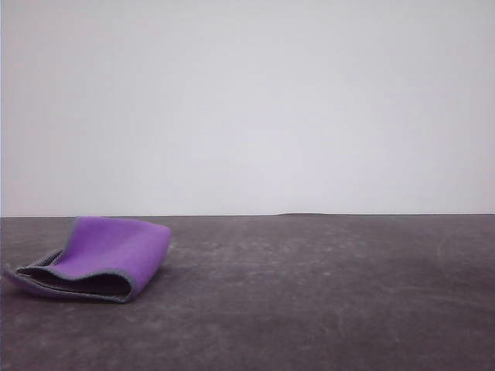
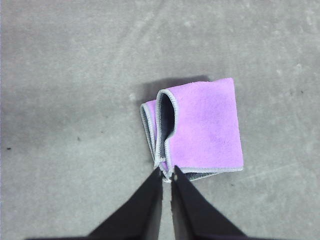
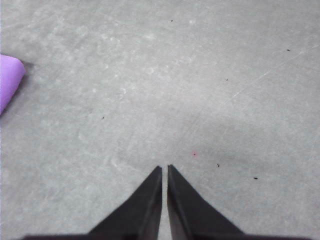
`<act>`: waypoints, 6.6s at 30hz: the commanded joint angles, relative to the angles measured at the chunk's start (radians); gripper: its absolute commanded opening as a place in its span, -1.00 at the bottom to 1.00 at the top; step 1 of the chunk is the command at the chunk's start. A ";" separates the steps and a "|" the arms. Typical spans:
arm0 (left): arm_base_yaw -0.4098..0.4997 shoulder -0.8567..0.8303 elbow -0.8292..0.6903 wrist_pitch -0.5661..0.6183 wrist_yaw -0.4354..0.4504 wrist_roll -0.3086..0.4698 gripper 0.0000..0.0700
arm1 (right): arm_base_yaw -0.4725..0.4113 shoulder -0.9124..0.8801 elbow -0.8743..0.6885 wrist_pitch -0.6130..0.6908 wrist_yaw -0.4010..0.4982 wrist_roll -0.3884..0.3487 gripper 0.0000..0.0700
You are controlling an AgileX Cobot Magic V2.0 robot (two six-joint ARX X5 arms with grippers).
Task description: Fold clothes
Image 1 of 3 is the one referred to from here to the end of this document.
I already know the purple towel with grey hem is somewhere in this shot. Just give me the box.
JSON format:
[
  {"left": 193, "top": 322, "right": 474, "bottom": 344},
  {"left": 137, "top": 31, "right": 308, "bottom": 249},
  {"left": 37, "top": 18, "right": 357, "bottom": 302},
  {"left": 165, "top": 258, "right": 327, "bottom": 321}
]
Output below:
[{"left": 2, "top": 216, "right": 172, "bottom": 305}]

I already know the grey table cloth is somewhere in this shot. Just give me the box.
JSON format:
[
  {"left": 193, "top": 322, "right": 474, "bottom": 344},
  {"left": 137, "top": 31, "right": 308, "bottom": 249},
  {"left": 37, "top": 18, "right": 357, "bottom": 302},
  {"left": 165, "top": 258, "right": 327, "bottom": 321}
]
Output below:
[{"left": 0, "top": 213, "right": 495, "bottom": 371}]

